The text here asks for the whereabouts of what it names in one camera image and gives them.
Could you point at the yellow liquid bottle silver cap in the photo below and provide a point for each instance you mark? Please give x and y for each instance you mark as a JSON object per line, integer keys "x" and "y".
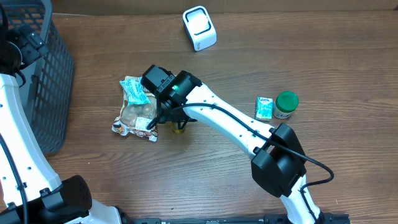
{"x": 177, "y": 128}

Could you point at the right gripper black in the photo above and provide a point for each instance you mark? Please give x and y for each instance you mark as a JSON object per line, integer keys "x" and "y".
{"x": 173, "y": 115}

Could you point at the grey plastic mesh basket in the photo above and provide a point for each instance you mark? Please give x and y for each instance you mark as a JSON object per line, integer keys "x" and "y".
{"x": 46, "y": 84}

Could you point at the green lid white jar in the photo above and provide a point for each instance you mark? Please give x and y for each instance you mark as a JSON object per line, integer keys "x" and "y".
{"x": 285, "y": 104}

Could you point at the brown snack bag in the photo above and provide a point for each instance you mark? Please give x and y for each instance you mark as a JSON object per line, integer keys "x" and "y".
{"x": 134, "y": 119}

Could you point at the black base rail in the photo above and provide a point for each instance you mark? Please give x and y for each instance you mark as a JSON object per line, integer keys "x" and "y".
{"x": 266, "y": 219}

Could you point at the teal tissue pack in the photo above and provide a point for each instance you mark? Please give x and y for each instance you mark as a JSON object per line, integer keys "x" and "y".
{"x": 264, "y": 109}

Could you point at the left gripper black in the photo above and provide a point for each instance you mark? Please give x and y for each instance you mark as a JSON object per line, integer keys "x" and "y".
{"x": 33, "y": 45}

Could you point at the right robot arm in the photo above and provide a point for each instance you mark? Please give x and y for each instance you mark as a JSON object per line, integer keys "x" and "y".
{"x": 277, "y": 158}

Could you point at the teal snack packet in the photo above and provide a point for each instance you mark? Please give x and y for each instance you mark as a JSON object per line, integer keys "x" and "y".
{"x": 134, "y": 91}

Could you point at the white barcode scanner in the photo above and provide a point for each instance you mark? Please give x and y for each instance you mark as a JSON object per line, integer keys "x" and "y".
{"x": 199, "y": 28}

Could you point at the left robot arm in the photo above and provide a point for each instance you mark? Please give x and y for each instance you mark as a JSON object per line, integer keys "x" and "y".
{"x": 32, "y": 190}

